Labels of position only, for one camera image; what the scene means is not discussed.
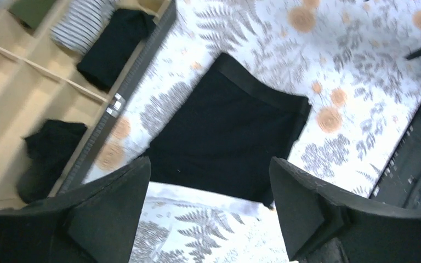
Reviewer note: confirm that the black underwear white trim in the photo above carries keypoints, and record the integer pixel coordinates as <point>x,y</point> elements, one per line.
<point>225,134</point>

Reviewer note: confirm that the wooden organizer box glass lid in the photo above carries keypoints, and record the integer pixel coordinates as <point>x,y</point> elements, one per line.
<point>39,81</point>

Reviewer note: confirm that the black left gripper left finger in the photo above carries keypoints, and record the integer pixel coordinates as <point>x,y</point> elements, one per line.
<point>96,222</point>

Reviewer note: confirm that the black rolled underwear in box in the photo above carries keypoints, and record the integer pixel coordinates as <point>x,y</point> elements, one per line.
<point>105,60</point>

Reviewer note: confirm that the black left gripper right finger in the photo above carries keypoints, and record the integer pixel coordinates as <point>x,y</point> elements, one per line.
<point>321,222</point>

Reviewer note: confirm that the striped rolled underwear in box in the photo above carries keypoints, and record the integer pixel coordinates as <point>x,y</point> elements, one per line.
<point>82,24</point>

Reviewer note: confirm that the olive rolled underwear in box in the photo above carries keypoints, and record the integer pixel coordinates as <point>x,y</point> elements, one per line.
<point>31,12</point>

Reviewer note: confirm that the floral table cloth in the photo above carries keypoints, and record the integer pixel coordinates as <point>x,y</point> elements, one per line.
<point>347,57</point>

